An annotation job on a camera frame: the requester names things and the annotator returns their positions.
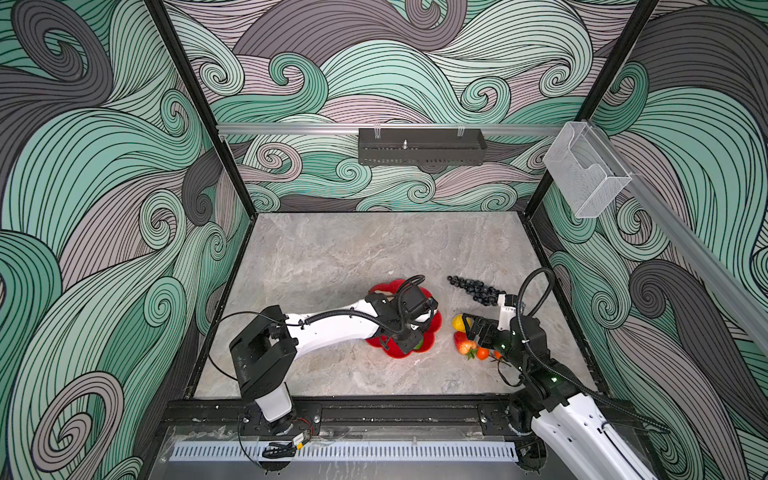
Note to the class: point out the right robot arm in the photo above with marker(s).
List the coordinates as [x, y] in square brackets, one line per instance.
[579, 434]

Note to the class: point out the black perforated wall tray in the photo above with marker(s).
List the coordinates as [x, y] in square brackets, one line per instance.
[430, 150]

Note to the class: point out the aluminium rail back wall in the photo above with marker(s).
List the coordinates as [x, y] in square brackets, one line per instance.
[305, 128]

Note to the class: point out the clear plastic wall bin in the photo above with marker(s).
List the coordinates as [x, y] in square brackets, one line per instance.
[588, 171]

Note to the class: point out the white slotted cable duct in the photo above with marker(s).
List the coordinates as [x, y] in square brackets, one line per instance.
[428, 451]

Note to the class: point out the aluminium rail wall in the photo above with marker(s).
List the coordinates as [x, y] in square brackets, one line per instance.
[305, 128]
[656, 184]

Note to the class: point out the red yellow apple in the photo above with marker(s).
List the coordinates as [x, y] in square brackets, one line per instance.
[464, 345]

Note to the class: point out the red flower-shaped fruit bowl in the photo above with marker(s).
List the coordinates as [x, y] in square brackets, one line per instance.
[387, 344]

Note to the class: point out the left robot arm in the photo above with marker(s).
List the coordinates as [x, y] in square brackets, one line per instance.
[264, 351]

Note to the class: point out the aluminium rail right wall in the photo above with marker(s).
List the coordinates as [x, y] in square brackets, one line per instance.
[656, 184]

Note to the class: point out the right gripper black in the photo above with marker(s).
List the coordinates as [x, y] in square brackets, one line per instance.
[491, 328]

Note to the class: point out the black grape bunch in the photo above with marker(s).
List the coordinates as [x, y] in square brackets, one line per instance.
[482, 293]

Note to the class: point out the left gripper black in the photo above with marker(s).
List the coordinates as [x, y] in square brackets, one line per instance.
[408, 344]

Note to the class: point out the small yellow wrinkled fruit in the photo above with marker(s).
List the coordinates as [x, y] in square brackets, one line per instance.
[458, 323]

